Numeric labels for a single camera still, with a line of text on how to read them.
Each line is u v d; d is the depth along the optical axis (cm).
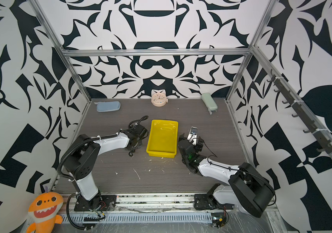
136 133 75
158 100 118
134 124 85
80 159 48
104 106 113
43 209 66
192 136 72
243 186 42
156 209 73
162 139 96
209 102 115
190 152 66
